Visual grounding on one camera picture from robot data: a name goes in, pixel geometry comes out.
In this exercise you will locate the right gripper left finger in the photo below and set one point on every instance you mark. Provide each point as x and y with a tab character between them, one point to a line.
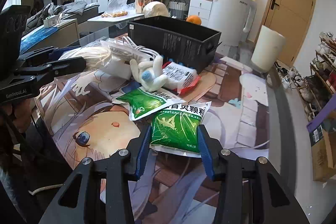
98	191

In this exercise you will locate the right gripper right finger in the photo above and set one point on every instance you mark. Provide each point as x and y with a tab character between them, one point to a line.
270	199

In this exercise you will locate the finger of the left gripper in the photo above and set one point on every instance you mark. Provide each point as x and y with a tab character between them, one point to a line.
47	72
47	54

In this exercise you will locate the bagged white adidas laces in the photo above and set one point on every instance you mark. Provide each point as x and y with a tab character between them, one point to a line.
124	51

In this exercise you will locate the green medicine sachet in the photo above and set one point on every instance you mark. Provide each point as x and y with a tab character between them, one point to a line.
175	129
143	103

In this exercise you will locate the white blue plush toy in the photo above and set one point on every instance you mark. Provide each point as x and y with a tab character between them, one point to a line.
149	73

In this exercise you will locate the red white tissue pack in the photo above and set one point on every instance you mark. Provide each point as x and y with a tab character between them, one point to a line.
181	79

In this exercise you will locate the anime printed desk mat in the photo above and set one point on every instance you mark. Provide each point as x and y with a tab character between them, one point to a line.
165	156

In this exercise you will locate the grey side table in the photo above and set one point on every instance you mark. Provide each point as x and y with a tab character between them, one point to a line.
100	22

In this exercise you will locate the plastic bag with snacks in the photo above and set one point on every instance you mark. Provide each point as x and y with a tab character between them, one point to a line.
118	8

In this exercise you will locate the open cardboard box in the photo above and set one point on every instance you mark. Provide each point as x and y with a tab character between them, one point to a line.
322	141

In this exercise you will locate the bagged white noodle bundle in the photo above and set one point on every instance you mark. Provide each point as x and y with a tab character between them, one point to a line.
155	8

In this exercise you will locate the wooden shoe rack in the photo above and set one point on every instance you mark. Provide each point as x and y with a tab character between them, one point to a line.
318	88

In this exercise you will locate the black cardboard box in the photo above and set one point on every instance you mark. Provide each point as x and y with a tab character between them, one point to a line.
176	40

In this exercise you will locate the orange fruit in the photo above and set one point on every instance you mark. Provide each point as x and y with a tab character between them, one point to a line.
194	19

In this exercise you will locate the small white trash bin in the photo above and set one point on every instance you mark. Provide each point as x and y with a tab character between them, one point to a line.
268	47

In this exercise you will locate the white cylindrical appliance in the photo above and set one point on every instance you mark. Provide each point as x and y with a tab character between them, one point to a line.
232	18

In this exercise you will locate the wooden door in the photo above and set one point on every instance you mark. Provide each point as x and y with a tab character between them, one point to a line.
291	19

